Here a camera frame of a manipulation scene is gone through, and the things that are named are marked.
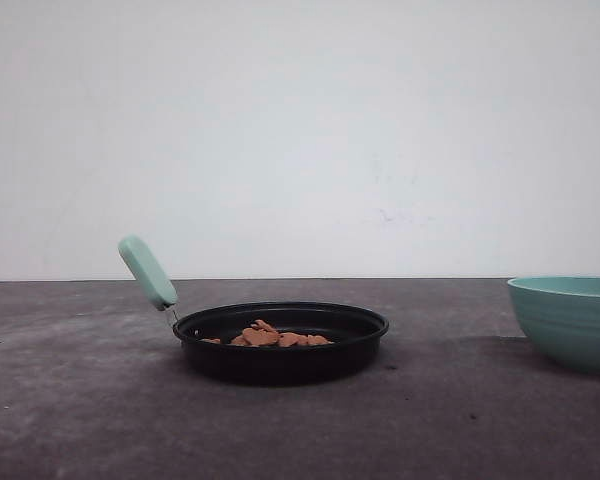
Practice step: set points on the brown beef cubes pile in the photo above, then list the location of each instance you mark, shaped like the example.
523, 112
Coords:
261, 334

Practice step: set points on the black pan with green handle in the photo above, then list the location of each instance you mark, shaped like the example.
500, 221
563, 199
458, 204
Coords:
356, 332

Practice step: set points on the teal ceramic bowl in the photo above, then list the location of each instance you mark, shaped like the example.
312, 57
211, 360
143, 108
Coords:
560, 315

